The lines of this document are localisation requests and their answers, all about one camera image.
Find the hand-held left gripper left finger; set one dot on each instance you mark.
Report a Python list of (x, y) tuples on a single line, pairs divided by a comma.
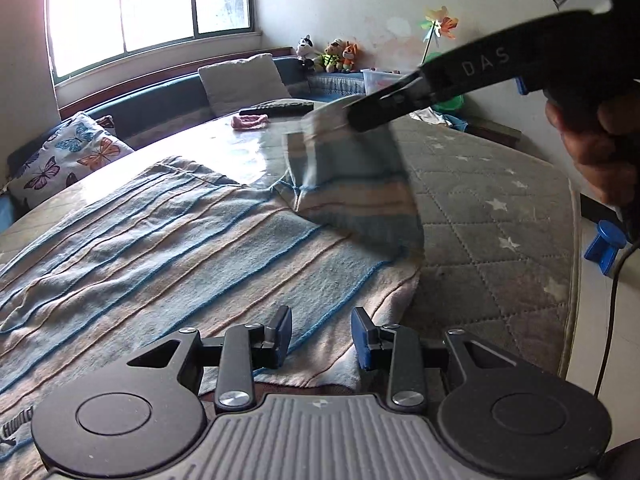
[(283, 334)]

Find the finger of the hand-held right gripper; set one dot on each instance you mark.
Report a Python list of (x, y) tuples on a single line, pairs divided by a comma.
[(385, 102)]

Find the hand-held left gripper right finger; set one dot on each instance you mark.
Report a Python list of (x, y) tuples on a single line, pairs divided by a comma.
[(360, 340)]

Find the blue beige striped towel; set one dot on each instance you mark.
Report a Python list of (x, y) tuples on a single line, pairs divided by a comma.
[(200, 250)]

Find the person's right hand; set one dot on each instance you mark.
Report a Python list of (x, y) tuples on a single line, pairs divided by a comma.
[(595, 152)]

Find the clear plastic box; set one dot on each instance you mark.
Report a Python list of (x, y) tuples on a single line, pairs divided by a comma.
[(382, 80)]

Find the orange tiger plush toy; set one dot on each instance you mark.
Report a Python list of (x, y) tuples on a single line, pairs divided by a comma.
[(349, 56)]

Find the green plastic bowl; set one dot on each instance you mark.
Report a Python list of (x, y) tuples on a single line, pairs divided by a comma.
[(449, 105)]

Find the yellow green plush toy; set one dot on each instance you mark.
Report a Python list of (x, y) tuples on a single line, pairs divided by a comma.
[(331, 57)]

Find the colourful pinwheel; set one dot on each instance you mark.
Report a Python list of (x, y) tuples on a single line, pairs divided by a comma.
[(440, 27)]

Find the black and white plush toy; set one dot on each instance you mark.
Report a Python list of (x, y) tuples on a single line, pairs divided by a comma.
[(306, 50)]

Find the black remote control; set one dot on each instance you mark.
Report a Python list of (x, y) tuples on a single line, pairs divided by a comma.
[(275, 108)]

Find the dark wooden side table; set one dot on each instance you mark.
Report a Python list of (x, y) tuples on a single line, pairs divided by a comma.
[(492, 132)]

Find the pink cloth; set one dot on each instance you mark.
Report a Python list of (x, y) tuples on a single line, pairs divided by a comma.
[(249, 122)]

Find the grey pillow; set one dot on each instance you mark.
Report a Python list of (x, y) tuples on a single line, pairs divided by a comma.
[(242, 82)]

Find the grey star-print quilted mat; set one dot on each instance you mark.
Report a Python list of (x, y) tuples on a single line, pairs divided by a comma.
[(495, 240)]

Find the blue plastic stool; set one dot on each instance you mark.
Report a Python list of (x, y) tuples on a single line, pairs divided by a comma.
[(606, 245)]

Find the blue corner sofa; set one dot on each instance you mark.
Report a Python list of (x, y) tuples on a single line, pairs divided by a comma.
[(150, 105)]

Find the window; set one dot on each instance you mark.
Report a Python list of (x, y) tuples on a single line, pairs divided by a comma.
[(145, 5)]

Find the butterfly print pillow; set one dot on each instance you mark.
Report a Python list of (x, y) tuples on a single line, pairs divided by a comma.
[(70, 157)]

